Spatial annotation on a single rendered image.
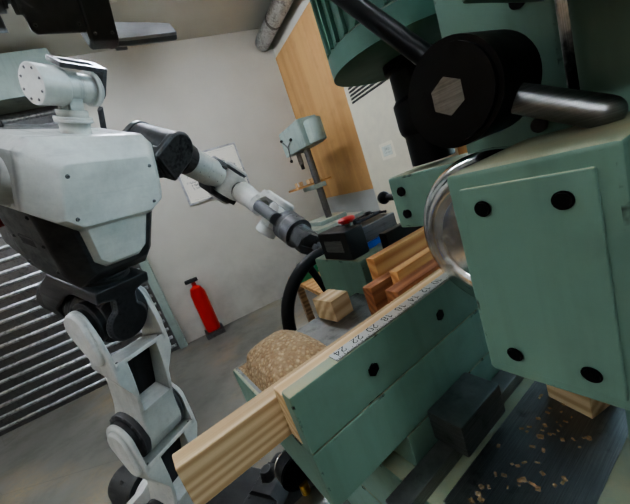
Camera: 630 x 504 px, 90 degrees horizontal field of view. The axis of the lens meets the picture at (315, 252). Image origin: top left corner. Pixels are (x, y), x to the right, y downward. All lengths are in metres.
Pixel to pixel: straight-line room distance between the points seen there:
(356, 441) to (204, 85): 3.48
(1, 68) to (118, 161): 2.71
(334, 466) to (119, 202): 0.62
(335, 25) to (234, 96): 3.25
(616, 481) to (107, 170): 0.80
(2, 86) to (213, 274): 2.08
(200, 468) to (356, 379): 0.14
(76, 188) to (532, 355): 0.68
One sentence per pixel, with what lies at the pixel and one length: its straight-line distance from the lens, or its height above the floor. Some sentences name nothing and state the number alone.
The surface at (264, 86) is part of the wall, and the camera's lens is 3.75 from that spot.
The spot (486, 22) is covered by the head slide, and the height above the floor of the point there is 1.17.
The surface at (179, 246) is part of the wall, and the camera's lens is 3.33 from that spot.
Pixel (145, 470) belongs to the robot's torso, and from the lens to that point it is 1.11.
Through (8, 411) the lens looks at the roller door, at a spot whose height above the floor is 0.16.
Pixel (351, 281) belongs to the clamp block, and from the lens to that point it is 0.54.
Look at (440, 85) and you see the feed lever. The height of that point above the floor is 1.13.
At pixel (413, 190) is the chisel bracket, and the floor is 1.05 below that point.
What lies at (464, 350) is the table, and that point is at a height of 0.87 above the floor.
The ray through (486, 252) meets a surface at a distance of 0.18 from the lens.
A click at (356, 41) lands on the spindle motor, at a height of 1.21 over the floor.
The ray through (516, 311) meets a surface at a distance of 0.19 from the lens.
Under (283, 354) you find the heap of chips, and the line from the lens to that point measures 0.37.
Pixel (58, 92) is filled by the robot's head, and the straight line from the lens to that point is 0.76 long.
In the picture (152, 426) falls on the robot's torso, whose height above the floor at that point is 0.63.
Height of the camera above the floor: 1.10
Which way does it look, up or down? 12 degrees down
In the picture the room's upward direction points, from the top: 19 degrees counter-clockwise
